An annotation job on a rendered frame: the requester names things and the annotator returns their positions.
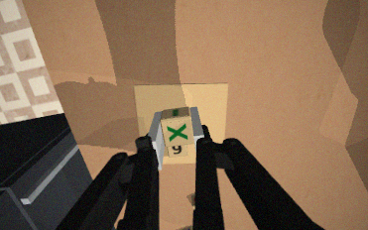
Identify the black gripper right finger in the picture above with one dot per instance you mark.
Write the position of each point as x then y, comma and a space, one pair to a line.
268, 204

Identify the beige flat mat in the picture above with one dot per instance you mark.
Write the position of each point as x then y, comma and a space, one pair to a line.
210, 99

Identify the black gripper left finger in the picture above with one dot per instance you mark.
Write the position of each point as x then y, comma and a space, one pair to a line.
100, 205

